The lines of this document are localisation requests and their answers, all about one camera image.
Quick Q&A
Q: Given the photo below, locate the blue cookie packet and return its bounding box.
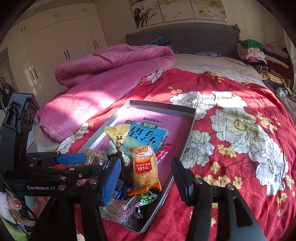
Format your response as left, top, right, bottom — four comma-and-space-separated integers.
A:
102, 159, 130, 201

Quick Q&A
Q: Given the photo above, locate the small round cracker packet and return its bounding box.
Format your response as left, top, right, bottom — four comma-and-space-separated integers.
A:
84, 148, 109, 166

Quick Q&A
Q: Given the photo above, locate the clear bag rice cracker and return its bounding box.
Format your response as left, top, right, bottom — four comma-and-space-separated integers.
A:
99, 196, 140, 225

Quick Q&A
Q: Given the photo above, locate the orange rice cracker roll packet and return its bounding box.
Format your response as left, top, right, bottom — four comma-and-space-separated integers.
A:
129, 143, 162, 196

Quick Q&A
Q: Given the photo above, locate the red milk candy packet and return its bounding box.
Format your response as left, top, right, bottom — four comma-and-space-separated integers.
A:
156, 143, 174, 164

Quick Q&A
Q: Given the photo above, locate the yellow snack packet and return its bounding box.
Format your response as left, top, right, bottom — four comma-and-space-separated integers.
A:
104, 124, 130, 167

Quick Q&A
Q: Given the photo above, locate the left hand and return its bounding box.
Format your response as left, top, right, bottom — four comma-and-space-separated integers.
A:
1, 192, 50, 227

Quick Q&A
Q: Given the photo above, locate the green peas snack packet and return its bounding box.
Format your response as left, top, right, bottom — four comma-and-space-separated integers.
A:
139, 191, 159, 206

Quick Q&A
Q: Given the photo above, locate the light green snack packet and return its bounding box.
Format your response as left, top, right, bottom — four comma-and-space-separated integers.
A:
108, 136, 142, 158

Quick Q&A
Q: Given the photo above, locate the red floral bedspread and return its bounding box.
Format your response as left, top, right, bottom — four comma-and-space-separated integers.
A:
58, 69, 295, 240

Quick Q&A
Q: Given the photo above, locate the grey tray with pink book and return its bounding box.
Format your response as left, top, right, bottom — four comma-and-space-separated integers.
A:
79, 100, 196, 234

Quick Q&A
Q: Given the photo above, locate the pink quilt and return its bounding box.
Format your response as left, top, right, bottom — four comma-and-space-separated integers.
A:
37, 44, 176, 142

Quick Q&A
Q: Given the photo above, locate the cream wardrobe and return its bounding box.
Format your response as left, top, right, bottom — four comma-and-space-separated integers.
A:
1, 1, 107, 106

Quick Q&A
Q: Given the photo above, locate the beige bed sheet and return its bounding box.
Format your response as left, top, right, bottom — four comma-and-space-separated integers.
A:
173, 54, 265, 87

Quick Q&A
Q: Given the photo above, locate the pile of folded clothes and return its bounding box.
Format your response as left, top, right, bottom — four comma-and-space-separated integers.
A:
236, 39, 292, 89

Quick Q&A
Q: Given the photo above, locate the grey headboard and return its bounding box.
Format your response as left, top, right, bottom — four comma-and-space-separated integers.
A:
125, 23, 240, 58

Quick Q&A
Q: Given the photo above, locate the wall painting triptych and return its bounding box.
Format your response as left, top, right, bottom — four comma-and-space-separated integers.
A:
129, 0, 227, 29

